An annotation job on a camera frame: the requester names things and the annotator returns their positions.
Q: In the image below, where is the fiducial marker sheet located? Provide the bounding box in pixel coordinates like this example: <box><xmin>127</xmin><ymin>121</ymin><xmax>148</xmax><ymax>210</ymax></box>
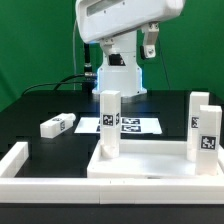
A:
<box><xmin>75</xmin><ymin>117</ymin><xmax>162</xmax><ymax>134</ymax></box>

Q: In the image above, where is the white square desk top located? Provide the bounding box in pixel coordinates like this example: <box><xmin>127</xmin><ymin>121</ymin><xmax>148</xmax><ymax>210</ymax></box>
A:
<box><xmin>87</xmin><ymin>139</ymin><xmax>224</xmax><ymax>179</ymax></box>

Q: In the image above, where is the white U-shaped obstacle fence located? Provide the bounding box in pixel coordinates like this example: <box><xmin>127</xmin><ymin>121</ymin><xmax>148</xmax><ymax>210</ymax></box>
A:
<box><xmin>0</xmin><ymin>142</ymin><xmax>224</xmax><ymax>204</ymax></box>

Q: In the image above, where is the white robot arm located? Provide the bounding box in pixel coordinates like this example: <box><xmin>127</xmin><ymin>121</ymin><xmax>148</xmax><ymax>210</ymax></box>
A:
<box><xmin>75</xmin><ymin>0</ymin><xmax>186</xmax><ymax>100</ymax></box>

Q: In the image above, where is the black cable on table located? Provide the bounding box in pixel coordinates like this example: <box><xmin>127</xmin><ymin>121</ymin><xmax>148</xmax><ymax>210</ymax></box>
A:
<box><xmin>21</xmin><ymin>73</ymin><xmax>88</xmax><ymax>98</ymax></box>

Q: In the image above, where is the black camera stand pole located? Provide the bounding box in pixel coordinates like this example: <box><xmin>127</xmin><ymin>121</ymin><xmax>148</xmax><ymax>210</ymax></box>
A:
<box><xmin>83</xmin><ymin>44</ymin><xmax>97</xmax><ymax>93</ymax></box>

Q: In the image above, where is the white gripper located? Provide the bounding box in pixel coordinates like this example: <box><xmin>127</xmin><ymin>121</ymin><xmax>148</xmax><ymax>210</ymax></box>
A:
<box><xmin>75</xmin><ymin>0</ymin><xmax>186</xmax><ymax>59</ymax></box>

